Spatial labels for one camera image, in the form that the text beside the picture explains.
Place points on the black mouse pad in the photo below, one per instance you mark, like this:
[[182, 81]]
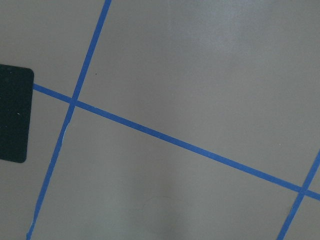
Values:
[[16, 91]]

